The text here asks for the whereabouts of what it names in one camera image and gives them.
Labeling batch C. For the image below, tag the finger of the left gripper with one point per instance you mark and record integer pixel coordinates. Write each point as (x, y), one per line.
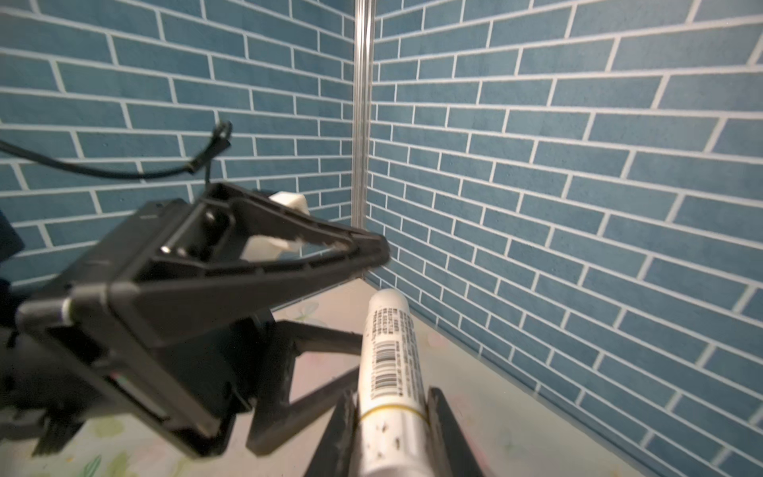
(276, 418)
(256, 262)

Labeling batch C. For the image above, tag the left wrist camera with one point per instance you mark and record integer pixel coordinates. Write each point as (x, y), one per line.
(272, 239)

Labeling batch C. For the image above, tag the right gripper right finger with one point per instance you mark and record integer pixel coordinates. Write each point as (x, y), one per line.
(450, 452)

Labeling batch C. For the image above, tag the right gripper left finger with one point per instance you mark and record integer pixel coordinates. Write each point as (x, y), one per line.
(333, 455)

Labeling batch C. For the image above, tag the white glue stick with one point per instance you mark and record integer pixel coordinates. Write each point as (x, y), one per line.
(392, 430)

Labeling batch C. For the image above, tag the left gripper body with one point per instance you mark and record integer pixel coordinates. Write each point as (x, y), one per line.
(66, 358)

